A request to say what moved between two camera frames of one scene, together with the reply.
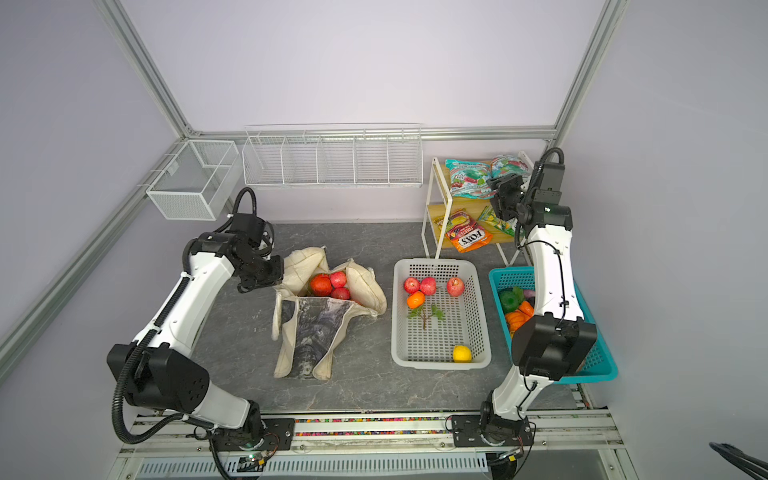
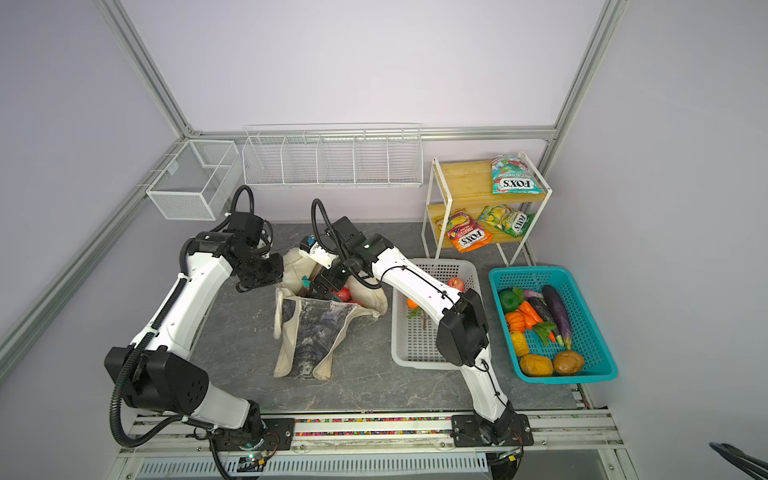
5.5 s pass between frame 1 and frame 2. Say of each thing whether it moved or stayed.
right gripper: moved
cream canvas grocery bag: stayed
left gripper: stayed
